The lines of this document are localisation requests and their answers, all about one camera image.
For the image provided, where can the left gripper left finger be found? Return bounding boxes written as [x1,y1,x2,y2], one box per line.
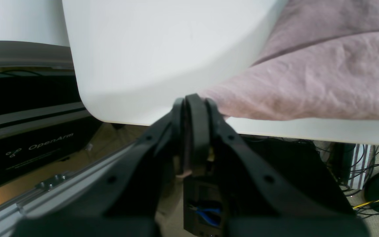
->
[104,98,185,218]

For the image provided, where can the yellow cable on floor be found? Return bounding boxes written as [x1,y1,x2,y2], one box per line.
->
[352,194,379,210]

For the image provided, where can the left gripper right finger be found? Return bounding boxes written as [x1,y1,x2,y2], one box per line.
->
[186,94,355,219]

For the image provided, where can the blue handled pliers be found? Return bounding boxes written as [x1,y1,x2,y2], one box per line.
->
[187,204,222,227]

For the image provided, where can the black OpenArm base box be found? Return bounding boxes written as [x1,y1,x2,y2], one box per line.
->
[0,69,102,187]

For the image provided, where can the mauve T-shirt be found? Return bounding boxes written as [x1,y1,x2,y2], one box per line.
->
[199,0,379,120]

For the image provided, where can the aluminium extrusion rail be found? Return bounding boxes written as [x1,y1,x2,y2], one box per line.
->
[0,142,141,237]

